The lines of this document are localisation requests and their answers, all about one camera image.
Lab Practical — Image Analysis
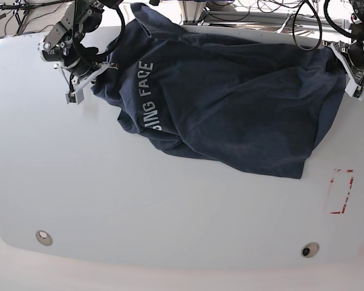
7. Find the table grommet hole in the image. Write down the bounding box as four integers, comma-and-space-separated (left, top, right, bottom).
36, 230, 53, 246
301, 242, 320, 258

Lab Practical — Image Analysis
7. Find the black tripod stand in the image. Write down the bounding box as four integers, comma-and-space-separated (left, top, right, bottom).
0, 0, 67, 35

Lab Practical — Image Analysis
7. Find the left-side robot arm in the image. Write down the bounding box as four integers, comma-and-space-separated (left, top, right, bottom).
323, 1, 364, 101

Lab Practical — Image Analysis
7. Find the dark blue T-shirt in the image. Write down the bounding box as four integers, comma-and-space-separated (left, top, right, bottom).
92, 3, 346, 179

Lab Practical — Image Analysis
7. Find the left table grommet hole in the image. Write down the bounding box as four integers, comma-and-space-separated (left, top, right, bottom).
36, 230, 53, 246

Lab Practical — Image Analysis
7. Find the metal frame post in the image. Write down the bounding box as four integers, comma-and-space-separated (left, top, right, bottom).
178, 1, 207, 25

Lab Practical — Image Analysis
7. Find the right-side robot arm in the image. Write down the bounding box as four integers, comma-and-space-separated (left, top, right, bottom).
39, 1, 126, 96

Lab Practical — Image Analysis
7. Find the right-side arm black cable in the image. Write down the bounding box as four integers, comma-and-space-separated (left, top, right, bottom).
71, 2, 127, 66

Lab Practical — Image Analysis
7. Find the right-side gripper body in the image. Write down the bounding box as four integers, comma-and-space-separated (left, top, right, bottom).
54, 60, 119, 93

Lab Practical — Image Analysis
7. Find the right-side wrist camera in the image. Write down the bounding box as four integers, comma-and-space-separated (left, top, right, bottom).
66, 90, 84, 104

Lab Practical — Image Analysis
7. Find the right table grommet hole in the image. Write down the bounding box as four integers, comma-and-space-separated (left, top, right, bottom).
301, 242, 320, 258

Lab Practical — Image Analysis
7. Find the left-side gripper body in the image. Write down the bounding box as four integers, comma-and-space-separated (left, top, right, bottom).
323, 41, 364, 100

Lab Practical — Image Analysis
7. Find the left-side arm black cable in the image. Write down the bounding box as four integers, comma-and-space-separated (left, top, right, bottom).
292, 0, 357, 51

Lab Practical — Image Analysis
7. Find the red tape rectangle marking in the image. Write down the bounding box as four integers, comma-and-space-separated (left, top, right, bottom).
327, 169, 354, 215

